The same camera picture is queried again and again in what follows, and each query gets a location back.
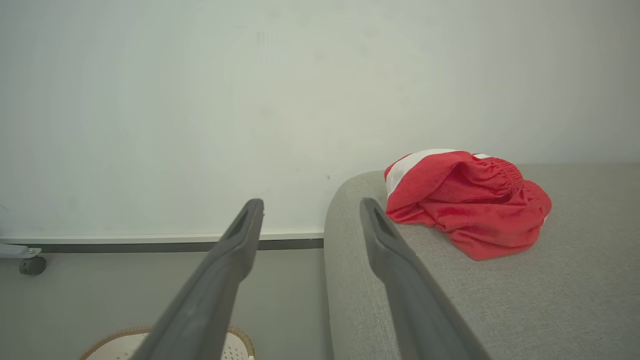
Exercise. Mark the grey fabric sofa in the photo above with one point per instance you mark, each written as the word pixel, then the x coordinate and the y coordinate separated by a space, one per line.
pixel 550 300

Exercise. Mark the white and black baseboard strip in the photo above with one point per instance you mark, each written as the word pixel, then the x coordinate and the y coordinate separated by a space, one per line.
pixel 100 242

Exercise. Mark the black caster wheel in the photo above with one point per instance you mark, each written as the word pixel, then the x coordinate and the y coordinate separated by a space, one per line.
pixel 33 265

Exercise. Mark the grey metal stand leg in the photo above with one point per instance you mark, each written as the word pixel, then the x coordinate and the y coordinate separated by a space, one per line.
pixel 15 250

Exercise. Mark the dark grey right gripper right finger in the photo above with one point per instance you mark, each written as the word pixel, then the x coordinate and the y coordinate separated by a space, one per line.
pixel 425 320

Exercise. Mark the cream perforated laundry basket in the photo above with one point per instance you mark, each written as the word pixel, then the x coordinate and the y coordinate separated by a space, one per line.
pixel 239 350

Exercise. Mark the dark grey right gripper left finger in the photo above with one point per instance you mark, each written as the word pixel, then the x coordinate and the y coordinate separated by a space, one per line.
pixel 200 315

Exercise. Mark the red shorts with white stripe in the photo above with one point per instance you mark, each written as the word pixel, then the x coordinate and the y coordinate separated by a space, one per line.
pixel 475 210

